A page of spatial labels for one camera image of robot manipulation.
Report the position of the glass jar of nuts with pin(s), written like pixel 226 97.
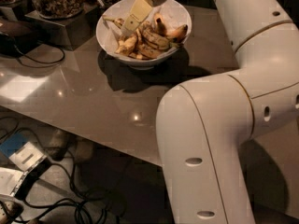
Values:
pixel 58 9

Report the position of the spotted banana bunch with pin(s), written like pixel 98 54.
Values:
pixel 150 45

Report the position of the steel display stand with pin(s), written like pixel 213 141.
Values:
pixel 69 33
pixel 16 11

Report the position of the white power strip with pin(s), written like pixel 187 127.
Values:
pixel 9 211

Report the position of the small orange banana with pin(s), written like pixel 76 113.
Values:
pixel 178 34

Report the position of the blue white floor box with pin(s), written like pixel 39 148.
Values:
pixel 23 153

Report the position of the long spotted banana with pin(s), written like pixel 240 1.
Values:
pixel 126 42

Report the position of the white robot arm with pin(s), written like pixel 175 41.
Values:
pixel 200 123

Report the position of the dark round appliance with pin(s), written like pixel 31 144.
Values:
pixel 17 37

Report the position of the small upright yellow banana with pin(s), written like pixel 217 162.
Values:
pixel 160 27

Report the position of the white ceramic bowl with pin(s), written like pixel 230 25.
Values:
pixel 108 34

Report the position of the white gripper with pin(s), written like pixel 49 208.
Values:
pixel 138 12

